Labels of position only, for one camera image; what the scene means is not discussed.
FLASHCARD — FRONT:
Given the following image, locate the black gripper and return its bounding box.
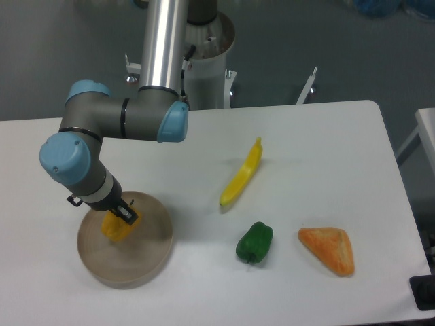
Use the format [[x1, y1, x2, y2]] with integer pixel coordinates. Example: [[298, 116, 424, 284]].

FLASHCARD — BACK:
[[67, 176, 139, 225]]

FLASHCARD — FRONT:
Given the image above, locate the yellow toy pepper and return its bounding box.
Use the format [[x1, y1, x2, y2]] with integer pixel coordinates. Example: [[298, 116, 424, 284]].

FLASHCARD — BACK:
[[101, 211, 142, 242]]

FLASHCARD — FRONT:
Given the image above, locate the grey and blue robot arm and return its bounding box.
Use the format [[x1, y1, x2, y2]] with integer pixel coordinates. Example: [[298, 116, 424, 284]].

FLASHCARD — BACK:
[[39, 1, 188, 224]]

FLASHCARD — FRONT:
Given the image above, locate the beige round plate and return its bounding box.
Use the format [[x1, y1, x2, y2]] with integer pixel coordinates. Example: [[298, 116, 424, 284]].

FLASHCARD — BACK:
[[77, 191, 173, 289]]

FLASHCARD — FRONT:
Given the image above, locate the green toy pepper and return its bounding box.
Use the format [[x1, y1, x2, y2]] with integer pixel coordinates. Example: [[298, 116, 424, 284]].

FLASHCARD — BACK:
[[235, 221, 274, 264]]

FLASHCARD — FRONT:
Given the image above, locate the yellow toy banana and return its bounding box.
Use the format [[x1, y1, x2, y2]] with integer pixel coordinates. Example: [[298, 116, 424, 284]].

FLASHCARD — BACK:
[[219, 137, 263, 207]]

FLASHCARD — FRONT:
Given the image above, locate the orange toy bread wedge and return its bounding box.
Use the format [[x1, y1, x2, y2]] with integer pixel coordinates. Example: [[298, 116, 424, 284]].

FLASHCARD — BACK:
[[298, 227, 355, 276]]

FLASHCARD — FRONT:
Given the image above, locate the black device at table edge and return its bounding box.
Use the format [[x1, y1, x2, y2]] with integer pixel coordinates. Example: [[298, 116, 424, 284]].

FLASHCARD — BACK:
[[409, 274, 434, 311]]

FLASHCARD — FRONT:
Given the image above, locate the white side table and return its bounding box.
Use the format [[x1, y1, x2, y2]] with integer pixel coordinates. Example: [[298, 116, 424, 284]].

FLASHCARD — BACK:
[[395, 107, 434, 170]]

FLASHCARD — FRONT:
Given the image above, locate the blue bundle in background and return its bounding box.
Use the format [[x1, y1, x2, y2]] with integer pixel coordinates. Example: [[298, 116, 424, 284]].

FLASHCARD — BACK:
[[351, 0, 434, 22]]

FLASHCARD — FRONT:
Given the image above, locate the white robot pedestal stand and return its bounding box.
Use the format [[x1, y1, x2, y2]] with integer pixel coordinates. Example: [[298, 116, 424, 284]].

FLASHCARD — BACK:
[[123, 10, 319, 111]]

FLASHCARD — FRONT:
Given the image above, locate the black cable on pedestal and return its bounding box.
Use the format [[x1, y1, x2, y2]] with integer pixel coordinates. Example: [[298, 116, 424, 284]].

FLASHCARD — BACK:
[[179, 45, 197, 103]]

